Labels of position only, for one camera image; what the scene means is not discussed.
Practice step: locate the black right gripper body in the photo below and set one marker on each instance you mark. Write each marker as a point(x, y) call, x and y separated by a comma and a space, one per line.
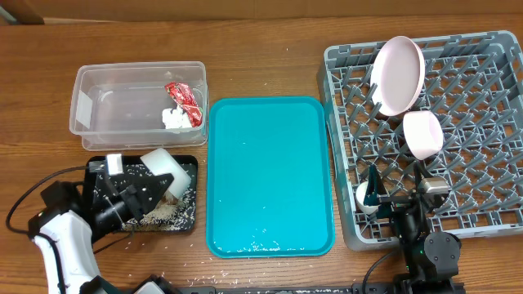
point(407, 224)

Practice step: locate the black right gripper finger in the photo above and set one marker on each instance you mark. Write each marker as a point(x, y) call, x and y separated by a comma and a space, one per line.
point(422, 176)
point(375, 188)

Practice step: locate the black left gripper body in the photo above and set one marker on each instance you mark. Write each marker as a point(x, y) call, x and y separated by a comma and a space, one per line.
point(129, 198)

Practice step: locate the white cup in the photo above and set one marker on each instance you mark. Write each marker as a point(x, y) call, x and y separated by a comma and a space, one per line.
point(360, 196)

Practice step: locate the grey bowl with rice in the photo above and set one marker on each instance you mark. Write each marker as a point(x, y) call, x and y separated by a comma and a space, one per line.
point(160, 162)

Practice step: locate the pink white bowl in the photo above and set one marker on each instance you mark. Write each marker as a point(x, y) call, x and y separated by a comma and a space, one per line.
point(423, 133)

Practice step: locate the white tissue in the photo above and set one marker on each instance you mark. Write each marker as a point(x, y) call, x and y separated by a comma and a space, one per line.
point(175, 118)

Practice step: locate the red snack wrapper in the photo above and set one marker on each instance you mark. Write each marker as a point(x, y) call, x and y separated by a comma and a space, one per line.
point(183, 96)

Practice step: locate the large white plate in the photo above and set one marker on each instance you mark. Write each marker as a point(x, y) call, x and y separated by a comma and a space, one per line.
point(398, 72)

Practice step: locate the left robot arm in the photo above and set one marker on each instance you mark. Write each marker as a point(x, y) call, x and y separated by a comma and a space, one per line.
point(65, 230)

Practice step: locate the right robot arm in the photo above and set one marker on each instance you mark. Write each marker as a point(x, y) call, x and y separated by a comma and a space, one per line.
point(431, 258)

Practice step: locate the black rectangular tray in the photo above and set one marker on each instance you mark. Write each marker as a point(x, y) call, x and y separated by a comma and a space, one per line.
point(134, 169)

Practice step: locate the spilled rice pile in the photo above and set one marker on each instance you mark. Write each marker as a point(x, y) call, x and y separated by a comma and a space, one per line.
point(167, 217)

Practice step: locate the grey dish rack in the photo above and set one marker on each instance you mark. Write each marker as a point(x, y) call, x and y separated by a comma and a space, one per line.
point(473, 84)

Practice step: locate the clear plastic bin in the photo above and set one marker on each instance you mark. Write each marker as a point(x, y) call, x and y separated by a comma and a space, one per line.
point(122, 105)

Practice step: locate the teal plastic tray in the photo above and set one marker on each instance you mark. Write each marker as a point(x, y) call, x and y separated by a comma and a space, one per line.
point(268, 178)

